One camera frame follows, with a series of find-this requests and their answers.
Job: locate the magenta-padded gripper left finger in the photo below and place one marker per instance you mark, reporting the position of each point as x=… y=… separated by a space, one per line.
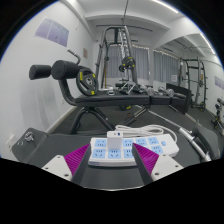
x=77 y=159

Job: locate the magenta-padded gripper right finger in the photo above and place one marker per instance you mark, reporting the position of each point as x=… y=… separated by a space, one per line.
x=146 y=158

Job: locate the white power strip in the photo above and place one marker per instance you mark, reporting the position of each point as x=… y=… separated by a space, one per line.
x=160 y=148

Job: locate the black padded flat bench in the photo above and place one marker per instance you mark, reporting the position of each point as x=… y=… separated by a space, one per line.
x=50 y=146

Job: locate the silver barbell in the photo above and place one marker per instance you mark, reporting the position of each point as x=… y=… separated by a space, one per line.
x=195 y=143

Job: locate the black bench with roller pads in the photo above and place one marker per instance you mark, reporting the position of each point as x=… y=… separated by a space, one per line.
x=110 y=100

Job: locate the black box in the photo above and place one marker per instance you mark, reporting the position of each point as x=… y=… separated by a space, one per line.
x=180 y=98

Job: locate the black yellow weight plate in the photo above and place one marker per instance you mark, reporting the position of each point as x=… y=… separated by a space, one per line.
x=87 y=81
x=128 y=62

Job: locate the dumbbell rack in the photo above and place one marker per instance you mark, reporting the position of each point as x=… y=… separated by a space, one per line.
x=219 y=115

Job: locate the grey window curtain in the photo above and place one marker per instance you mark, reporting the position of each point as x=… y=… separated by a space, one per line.
x=166 y=66
x=141 y=63

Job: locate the black squat rack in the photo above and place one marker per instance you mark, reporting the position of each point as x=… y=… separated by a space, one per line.
x=199 y=76

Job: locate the long ceiling light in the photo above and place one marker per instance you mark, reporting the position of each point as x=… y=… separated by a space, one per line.
x=165 y=6

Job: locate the small purple wall poster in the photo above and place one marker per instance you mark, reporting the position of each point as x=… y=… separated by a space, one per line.
x=219 y=82

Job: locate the small brown wall plaque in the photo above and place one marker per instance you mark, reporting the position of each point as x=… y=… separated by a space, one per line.
x=85 y=53

